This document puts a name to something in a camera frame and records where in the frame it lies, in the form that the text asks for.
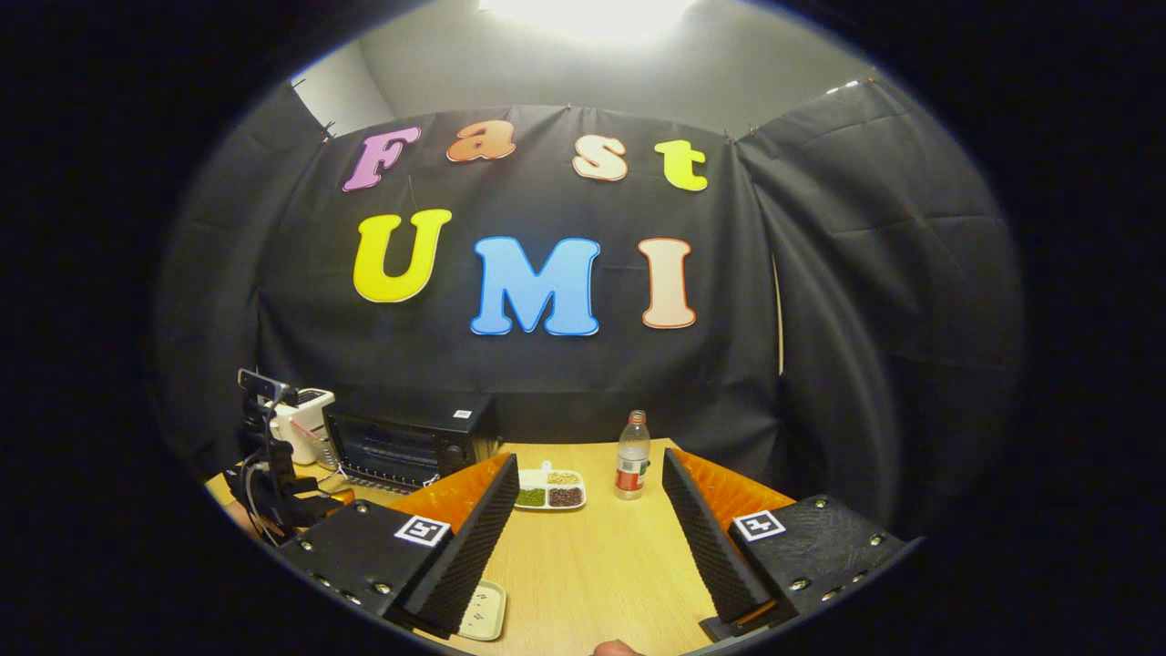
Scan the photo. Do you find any black electric oven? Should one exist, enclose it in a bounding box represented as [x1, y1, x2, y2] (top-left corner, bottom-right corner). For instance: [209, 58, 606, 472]
[323, 394, 500, 493]

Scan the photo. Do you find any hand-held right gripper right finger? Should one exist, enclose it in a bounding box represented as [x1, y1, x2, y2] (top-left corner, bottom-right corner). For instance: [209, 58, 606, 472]
[663, 448, 912, 641]

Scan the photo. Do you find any cream food tray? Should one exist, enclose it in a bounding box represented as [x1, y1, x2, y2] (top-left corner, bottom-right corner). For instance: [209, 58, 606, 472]
[455, 580, 507, 641]

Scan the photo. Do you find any clear wire basket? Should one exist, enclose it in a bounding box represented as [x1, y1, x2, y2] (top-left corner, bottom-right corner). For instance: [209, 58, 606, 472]
[314, 433, 349, 477]

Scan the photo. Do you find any white toaster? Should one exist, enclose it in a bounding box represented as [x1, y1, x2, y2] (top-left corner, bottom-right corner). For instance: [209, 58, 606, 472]
[271, 388, 336, 466]

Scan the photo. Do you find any white divided dish with beans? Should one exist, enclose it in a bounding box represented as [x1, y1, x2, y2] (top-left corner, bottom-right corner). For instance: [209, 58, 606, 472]
[515, 462, 587, 511]

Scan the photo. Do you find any clear bottle with red label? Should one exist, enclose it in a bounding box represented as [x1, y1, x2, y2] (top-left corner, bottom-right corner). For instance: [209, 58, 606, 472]
[614, 410, 651, 500]

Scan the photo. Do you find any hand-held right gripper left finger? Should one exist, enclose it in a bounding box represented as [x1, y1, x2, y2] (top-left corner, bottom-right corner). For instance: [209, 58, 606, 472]
[273, 453, 520, 637]

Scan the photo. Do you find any black backdrop cloth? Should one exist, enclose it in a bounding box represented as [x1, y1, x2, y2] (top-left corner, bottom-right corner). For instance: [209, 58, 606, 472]
[155, 73, 1026, 538]

